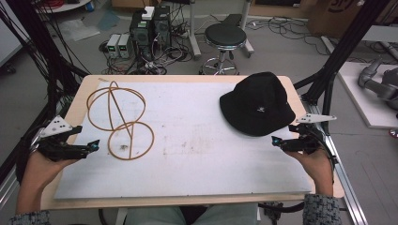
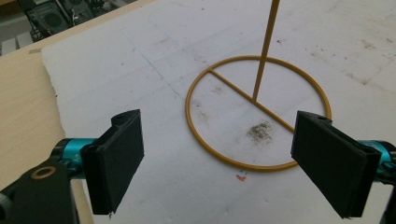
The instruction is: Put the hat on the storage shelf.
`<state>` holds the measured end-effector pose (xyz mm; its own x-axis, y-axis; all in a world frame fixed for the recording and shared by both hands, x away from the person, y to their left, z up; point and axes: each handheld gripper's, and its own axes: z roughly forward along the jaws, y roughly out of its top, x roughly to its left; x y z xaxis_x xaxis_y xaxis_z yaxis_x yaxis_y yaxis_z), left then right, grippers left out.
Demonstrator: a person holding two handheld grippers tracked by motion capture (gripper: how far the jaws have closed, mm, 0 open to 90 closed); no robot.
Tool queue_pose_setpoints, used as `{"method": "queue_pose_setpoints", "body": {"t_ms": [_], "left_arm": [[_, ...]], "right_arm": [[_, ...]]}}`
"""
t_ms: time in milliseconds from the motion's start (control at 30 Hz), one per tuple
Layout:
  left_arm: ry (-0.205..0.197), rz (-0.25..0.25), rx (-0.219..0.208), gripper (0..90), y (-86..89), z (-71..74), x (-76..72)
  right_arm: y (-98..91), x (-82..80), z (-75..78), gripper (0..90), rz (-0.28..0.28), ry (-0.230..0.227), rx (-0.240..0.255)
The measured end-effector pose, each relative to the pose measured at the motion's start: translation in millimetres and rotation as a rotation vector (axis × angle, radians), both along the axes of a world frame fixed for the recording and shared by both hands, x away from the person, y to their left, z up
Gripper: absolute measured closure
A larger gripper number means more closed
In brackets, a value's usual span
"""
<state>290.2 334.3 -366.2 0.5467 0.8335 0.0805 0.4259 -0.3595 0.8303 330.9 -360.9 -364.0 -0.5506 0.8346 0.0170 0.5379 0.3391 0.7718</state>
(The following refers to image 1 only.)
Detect person's right tweed sleeve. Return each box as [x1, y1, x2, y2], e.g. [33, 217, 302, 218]
[302, 193, 343, 225]

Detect white floor platform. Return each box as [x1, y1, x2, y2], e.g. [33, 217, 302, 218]
[336, 61, 398, 129]

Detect light wooden table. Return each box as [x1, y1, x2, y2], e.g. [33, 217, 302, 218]
[39, 74, 345, 211]

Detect clear plastic sheet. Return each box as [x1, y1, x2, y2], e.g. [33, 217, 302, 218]
[57, 18, 101, 43]

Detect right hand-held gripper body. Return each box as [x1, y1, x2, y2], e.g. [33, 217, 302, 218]
[288, 112, 338, 156]

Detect black frame post with cables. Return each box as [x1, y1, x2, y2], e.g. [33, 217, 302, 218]
[0, 0, 90, 186]

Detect person's legs in light trousers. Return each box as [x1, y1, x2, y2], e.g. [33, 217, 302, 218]
[123, 202, 259, 225]

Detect person's right hand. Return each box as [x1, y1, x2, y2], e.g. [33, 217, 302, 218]
[284, 147, 334, 189]

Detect person's left hand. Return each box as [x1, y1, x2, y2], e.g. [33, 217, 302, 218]
[22, 151, 81, 196]

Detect white table mat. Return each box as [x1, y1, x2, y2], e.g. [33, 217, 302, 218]
[54, 81, 314, 201]

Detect white box on computer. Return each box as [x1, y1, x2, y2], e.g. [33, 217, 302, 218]
[141, 6, 156, 22]

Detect black metal frame post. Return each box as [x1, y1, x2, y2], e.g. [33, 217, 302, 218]
[294, 0, 383, 135]

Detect brown wire hat stand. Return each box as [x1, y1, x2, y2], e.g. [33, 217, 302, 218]
[85, 80, 156, 161]

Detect tangle of floor cables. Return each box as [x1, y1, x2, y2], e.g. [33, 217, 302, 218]
[99, 26, 194, 76]

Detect person's tweed sleeve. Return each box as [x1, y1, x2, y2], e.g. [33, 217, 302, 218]
[8, 209, 52, 225]
[302, 193, 343, 225]

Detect white metal stand leg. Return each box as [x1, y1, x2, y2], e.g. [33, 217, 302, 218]
[187, 0, 202, 61]
[238, 0, 255, 59]

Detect person's left tweed sleeve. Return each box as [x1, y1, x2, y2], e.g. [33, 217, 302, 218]
[8, 209, 52, 225]

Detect black floor cables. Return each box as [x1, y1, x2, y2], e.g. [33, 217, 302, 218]
[246, 16, 330, 56]

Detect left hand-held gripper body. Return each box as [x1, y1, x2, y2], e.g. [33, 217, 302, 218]
[29, 114, 84, 163]

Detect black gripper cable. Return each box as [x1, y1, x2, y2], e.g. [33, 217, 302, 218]
[312, 130, 340, 186]

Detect cardboard box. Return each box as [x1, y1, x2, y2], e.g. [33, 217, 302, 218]
[307, 0, 398, 39]

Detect grey power supply unit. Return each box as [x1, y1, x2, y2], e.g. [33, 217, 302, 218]
[105, 33, 122, 59]
[117, 33, 132, 60]

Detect aluminium rail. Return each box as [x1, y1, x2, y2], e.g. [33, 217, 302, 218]
[299, 94, 371, 225]

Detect black round stool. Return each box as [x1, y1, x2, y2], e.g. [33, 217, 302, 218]
[199, 22, 249, 76]

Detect white power strip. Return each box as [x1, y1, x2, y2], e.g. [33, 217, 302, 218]
[321, 35, 338, 56]

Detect black computer tower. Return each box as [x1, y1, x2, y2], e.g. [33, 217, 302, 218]
[152, 5, 173, 49]
[129, 10, 155, 61]

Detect black bucket hat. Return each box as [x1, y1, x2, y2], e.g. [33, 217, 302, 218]
[219, 71, 297, 138]

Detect white round table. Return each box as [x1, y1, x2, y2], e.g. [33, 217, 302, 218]
[35, 0, 92, 14]

